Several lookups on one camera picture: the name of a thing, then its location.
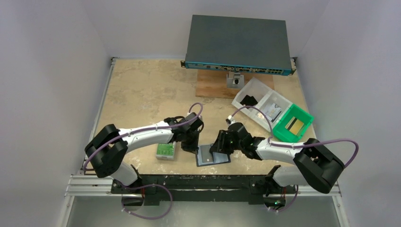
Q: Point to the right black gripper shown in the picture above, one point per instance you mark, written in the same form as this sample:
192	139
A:
223	140

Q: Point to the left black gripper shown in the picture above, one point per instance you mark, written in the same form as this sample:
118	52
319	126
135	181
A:
190	141

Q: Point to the blue card holder wallet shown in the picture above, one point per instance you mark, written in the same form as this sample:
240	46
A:
219	158

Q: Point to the grey credit card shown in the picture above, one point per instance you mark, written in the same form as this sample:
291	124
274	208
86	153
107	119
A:
206	156

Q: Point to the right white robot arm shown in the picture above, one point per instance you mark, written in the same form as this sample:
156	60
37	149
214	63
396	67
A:
310	163

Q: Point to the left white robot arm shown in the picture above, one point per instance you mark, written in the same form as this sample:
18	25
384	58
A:
108	148

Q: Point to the green card box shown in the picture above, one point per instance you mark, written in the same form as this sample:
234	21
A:
166	151

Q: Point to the black card in bin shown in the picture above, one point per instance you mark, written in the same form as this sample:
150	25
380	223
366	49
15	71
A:
249	101

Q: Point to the white blue card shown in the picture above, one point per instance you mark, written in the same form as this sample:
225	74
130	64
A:
272	111

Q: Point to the gold card black stripe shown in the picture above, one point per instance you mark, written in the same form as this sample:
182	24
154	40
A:
294	125

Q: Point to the wooden board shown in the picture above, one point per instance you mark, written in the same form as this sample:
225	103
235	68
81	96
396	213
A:
213	83

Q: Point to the green plastic bin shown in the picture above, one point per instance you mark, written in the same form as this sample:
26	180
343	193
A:
283	134

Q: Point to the grey metal stand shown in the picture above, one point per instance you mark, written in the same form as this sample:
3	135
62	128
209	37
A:
235	80

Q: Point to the clear plastic bin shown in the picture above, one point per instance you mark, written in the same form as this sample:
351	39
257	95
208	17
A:
254	87
261	118

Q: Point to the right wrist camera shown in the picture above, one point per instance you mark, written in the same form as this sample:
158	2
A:
230	120

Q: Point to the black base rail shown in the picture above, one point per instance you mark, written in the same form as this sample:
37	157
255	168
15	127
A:
253	189

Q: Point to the blue network switch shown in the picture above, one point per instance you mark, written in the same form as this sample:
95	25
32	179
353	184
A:
237	44

